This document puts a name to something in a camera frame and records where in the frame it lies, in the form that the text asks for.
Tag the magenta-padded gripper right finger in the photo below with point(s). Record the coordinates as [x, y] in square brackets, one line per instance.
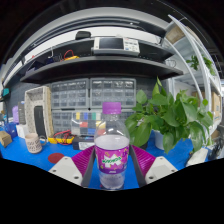
[160, 168]

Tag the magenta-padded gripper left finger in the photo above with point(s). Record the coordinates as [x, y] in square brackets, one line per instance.
[68, 168]

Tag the purple-capped clear drink bottle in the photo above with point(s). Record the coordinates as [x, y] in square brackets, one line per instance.
[111, 153]

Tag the flat round red coaster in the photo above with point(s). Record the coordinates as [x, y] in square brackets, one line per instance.
[56, 158]

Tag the white plant pot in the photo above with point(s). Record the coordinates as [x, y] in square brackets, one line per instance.
[158, 140]

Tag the black cardboard box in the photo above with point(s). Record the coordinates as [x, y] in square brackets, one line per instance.
[80, 141]

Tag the yellow multimeter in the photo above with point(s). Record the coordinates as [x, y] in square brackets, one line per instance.
[53, 140]

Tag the beige patterned mug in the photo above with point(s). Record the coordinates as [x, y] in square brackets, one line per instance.
[33, 144]

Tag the clear box of coloured parts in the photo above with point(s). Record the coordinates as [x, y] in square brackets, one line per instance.
[85, 124]

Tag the black rectangular speaker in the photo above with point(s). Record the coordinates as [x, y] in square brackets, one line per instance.
[40, 120]

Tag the green leafy potted plant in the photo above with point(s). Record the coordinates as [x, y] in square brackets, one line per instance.
[173, 113]

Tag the white cardboard box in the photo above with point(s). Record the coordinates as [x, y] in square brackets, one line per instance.
[21, 131]

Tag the blue plastic box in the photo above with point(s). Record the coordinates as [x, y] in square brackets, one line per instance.
[10, 130]

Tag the brown cardboard box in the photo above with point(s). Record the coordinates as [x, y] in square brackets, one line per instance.
[5, 138]

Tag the dark grey flat box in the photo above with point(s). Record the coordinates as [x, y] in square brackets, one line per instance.
[22, 113]

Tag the purple plastic bag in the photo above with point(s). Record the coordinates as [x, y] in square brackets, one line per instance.
[15, 115]

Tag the beige dotted storage tray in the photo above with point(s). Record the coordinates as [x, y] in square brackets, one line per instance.
[30, 100]

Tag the dark grey shelf unit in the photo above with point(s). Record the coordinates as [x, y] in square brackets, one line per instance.
[100, 66]

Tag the white shelf unit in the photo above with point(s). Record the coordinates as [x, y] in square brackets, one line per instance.
[175, 33]

